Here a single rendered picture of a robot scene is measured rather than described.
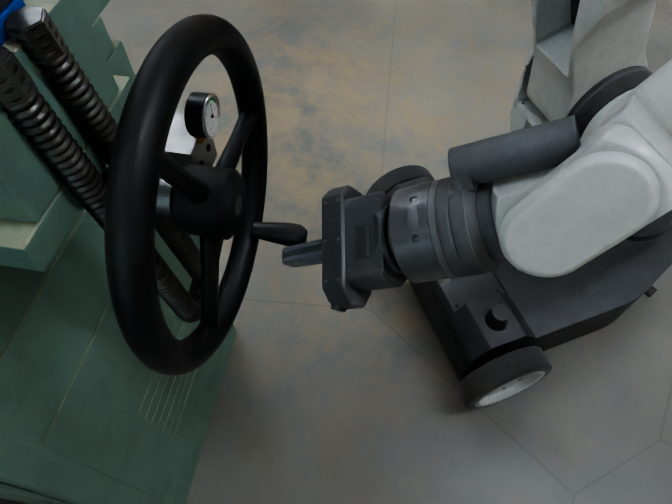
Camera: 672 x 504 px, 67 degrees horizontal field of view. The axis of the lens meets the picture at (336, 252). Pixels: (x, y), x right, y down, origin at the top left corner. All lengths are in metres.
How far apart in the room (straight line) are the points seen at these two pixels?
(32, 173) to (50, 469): 0.38
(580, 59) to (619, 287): 0.64
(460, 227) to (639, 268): 0.95
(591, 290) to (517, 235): 0.87
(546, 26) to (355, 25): 1.36
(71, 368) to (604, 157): 0.56
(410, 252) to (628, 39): 0.50
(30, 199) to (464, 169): 0.31
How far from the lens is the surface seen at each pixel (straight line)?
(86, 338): 0.66
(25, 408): 0.60
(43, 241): 0.40
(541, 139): 0.41
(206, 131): 0.73
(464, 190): 0.42
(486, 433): 1.22
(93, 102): 0.40
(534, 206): 0.38
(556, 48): 0.85
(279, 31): 2.11
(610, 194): 0.37
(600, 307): 1.23
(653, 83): 0.40
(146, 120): 0.32
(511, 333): 1.08
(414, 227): 0.42
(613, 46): 0.81
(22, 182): 0.38
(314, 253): 0.50
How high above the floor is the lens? 1.14
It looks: 57 degrees down
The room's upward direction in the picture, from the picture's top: straight up
